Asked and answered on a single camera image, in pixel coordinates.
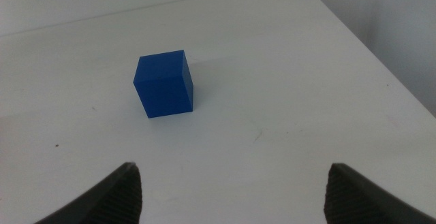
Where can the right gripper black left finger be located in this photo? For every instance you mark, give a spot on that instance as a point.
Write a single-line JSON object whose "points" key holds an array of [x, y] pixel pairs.
{"points": [[116, 200]]}

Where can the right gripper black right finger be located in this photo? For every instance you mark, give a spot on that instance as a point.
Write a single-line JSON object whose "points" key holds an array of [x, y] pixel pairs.
{"points": [[354, 200]]}

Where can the blue cube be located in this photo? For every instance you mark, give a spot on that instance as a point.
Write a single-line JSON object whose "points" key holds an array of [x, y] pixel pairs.
{"points": [[163, 88]]}

